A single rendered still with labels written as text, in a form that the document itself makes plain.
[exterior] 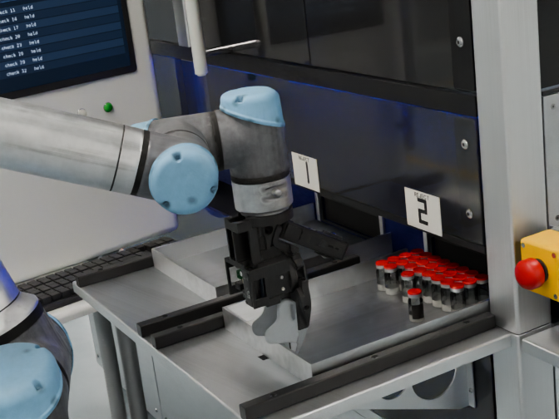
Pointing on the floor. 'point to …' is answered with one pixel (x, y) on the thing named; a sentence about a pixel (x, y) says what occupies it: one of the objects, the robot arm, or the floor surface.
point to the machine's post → (512, 193)
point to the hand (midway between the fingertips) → (296, 345)
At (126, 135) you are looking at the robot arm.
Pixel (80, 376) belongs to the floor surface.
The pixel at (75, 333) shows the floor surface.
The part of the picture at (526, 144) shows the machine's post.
